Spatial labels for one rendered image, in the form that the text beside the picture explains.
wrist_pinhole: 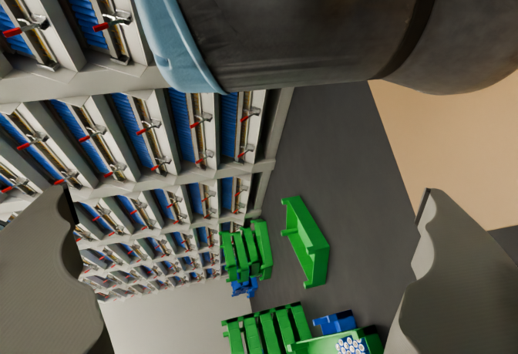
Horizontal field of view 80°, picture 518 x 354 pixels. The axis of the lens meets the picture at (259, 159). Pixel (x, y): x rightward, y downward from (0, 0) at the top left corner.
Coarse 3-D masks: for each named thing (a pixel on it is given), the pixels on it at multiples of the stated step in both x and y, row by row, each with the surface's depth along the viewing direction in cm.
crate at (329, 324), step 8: (344, 312) 97; (312, 320) 113; (320, 320) 112; (328, 320) 96; (336, 320) 96; (344, 320) 96; (352, 320) 96; (328, 328) 112; (336, 328) 112; (344, 328) 95; (352, 328) 95
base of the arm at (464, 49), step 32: (416, 0) 20; (448, 0) 20; (480, 0) 20; (512, 0) 20; (416, 32) 21; (448, 32) 22; (480, 32) 21; (512, 32) 21; (416, 64) 24; (448, 64) 24; (480, 64) 23; (512, 64) 23
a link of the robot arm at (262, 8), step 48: (144, 0) 17; (192, 0) 17; (240, 0) 17; (288, 0) 17; (336, 0) 18; (384, 0) 19; (192, 48) 19; (240, 48) 20; (288, 48) 20; (336, 48) 21; (384, 48) 22
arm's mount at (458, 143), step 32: (384, 96) 41; (416, 96) 35; (448, 96) 31; (480, 96) 27; (512, 96) 25; (416, 128) 36; (448, 128) 31; (480, 128) 28; (512, 128) 25; (416, 160) 37; (448, 160) 32; (480, 160) 28; (512, 160) 25; (416, 192) 37; (448, 192) 32; (480, 192) 29; (512, 192) 26; (480, 224) 29; (512, 224) 26
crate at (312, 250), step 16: (288, 208) 134; (304, 208) 125; (288, 224) 139; (304, 224) 117; (304, 240) 133; (320, 240) 110; (304, 256) 129; (320, 256) 109; (304, 272) 122; (320, 272) 113
